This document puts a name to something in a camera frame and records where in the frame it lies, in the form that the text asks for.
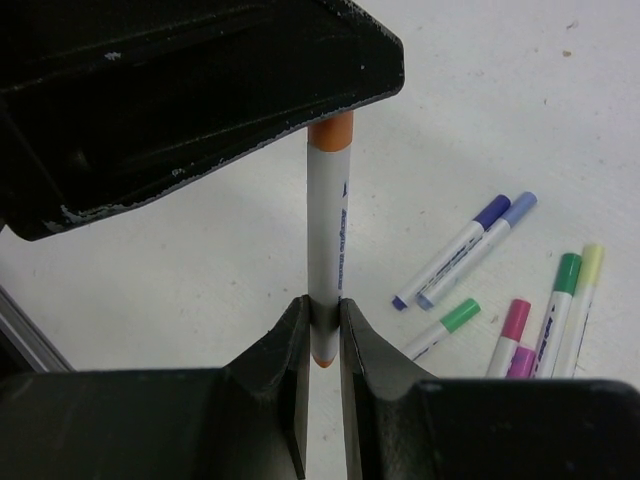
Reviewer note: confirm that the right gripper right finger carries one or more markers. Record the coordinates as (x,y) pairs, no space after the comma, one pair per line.
(400,422)

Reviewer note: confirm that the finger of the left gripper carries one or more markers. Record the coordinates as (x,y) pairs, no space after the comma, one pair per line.
(107,106)

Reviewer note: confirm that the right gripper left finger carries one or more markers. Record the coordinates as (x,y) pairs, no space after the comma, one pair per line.
(245,420)

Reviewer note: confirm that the yellow marker pen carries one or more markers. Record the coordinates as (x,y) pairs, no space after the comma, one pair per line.
(574,330)

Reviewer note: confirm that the orange marker pen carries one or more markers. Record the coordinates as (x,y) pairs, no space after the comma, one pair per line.
(328,171)

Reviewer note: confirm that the light green marker pen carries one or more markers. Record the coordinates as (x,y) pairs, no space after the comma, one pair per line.
(441,329)

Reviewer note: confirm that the magenta marker pen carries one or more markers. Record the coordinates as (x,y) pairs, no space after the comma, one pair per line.
(522,363)

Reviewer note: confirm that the dark purple marker pen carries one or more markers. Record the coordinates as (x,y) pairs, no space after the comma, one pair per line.
(467,237)

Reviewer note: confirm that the pink marker pen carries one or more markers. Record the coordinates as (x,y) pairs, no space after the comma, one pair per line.
(509,339)

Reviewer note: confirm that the light blue marker pen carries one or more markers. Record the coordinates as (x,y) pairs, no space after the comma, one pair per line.
(498,231)

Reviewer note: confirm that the dark green marker pen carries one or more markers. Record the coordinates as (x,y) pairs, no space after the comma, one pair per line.
(557,311)

